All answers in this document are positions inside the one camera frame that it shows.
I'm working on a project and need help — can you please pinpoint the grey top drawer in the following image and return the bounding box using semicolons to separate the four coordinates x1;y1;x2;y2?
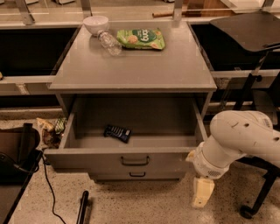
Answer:
45;96;206;174

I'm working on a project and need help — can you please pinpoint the grey drawer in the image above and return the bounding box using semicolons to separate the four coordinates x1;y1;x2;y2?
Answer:
89;171;186;182
45;96;206;174

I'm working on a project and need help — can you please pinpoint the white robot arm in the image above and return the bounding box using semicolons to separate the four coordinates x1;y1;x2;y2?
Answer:
185;110;280;208

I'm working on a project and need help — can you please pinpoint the grey lower drawer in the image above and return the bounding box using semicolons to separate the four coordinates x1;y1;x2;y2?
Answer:
89;171;186;182

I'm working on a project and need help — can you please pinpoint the grey drawer cabinet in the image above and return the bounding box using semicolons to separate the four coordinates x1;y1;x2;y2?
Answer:
48;19;218;120

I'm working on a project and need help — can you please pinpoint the blue snack bar wrapper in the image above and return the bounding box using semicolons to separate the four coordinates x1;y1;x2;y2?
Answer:
103;125;131;144

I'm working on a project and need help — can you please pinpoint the black pole on floor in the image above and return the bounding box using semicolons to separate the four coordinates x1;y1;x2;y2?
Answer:
76;191;89;224

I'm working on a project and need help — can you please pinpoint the green snack bag on floor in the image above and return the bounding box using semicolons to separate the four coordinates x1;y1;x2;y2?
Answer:
54;117;67;134

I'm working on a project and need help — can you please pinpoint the brown snack bag on floor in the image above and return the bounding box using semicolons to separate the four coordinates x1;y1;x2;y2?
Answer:
42;129;60;149

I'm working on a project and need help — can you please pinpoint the black office chair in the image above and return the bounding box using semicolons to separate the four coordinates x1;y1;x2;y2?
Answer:
210;10;280;219

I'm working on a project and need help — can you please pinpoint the yellow snack bag on floor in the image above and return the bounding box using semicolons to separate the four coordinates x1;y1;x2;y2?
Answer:
37;118;54;132

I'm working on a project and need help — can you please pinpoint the clear plastic bottle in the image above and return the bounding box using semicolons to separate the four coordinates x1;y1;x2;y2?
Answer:
97;30;123;56

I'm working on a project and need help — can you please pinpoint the wooden stick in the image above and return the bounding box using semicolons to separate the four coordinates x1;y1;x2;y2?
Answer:
152;12;173;18

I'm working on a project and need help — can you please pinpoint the white bowl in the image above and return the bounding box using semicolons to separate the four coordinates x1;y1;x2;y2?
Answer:
83;16;109;36

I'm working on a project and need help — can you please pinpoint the black top drawer handle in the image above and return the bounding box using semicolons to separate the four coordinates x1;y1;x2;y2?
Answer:
121;156;150;166

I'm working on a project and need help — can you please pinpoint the black drawer handle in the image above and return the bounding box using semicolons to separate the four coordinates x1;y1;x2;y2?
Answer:
129;172;146;178
121;156;150;166

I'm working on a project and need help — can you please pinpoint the black lower drawer handle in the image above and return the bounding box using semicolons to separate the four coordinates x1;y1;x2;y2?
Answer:
129;172;146;178

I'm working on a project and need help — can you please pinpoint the black cable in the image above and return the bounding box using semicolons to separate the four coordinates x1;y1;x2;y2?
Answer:
40;154;67;224

